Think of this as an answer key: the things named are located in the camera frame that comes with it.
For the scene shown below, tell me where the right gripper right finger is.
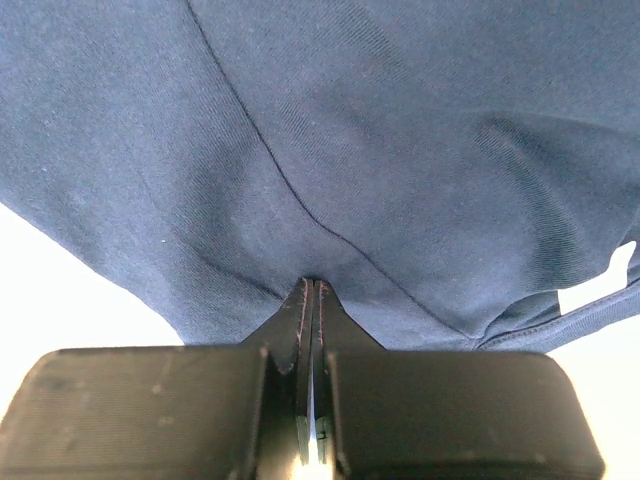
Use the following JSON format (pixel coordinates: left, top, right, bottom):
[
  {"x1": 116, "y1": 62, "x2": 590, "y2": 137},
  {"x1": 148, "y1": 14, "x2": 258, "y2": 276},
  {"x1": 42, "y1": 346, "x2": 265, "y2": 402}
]
[{"x1": 311, "y1": 281, "x2": 606, "y2": 479}]

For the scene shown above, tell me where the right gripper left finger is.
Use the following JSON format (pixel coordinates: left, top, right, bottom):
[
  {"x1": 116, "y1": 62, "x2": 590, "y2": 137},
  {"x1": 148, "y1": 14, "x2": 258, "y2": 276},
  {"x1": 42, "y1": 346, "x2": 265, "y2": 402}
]
[{"x1": 1, "y1": 279, "x2": 313, "y2": 479}]

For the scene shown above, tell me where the navy blue t shirt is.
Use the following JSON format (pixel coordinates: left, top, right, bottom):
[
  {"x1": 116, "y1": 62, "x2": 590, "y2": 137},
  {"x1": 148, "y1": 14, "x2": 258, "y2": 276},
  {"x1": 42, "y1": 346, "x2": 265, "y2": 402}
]
[{"x1": 1, "y1": 1, "x2": 639, "y2": 352}]

